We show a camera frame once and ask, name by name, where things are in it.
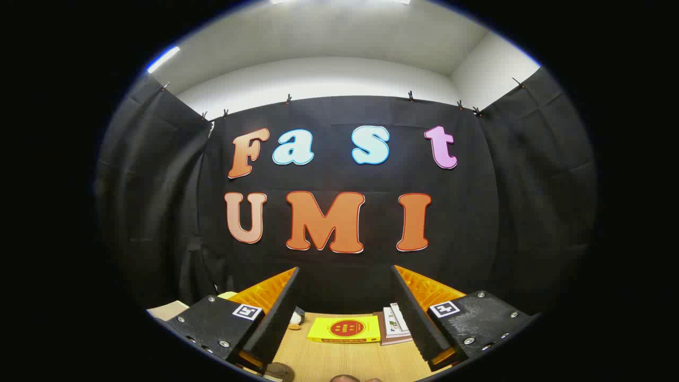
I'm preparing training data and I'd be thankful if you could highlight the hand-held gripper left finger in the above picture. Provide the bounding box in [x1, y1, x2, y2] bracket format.
[154, 267, 301, 374]

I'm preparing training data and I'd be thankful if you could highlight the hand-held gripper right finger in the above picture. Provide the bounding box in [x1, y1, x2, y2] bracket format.
[391, 265, 534, 372]

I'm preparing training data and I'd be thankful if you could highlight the cream fabric storage box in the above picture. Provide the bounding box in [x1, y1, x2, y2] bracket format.
[147, 300, 190, 322]

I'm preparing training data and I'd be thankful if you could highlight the yellow book with red circle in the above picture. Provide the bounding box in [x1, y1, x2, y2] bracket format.
[308, 316, 381, 344]

